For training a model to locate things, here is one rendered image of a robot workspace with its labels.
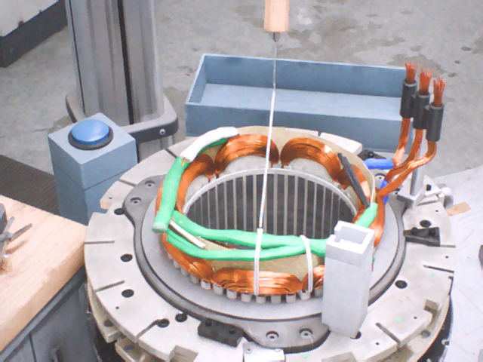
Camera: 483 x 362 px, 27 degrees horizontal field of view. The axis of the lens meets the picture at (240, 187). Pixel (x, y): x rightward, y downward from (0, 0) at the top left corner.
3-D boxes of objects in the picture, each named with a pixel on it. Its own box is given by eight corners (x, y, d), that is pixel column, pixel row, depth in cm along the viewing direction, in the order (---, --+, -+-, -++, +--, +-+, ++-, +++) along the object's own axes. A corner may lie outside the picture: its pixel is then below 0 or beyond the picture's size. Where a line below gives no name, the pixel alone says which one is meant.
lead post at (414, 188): (426, 194, 90) (440, 86, 82) (413, 210, 88) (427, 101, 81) (407, 188, 90) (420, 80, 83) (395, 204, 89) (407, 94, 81)
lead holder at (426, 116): (437, 144, 79) (442, 109, 77) (389, 133, 81) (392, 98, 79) (450, 120, 82) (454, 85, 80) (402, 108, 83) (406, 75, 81)
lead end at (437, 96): (441, 111, 77) (445, 81, 76) (428, 108, 78) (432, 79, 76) (444, 103, 78) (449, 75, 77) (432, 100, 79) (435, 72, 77)
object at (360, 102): (395, 253, 130) (416, 67, 112) (392, 311, 122) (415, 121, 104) (210, 235, 133) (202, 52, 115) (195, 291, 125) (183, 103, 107)
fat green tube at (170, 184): (165, 245, 78) (164, 227, 77) (121, 232, 79) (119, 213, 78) (242, 144, 88) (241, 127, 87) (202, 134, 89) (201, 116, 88)
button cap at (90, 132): (116, 136, 108) (115, 129, 107) (84, 151, 106) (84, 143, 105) (96, 121, 110) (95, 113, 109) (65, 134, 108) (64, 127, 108)
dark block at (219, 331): (204, 323, 78) (204, 311, 77) (244, 335, 76) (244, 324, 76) (197, 335, 77) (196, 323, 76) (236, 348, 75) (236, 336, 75)
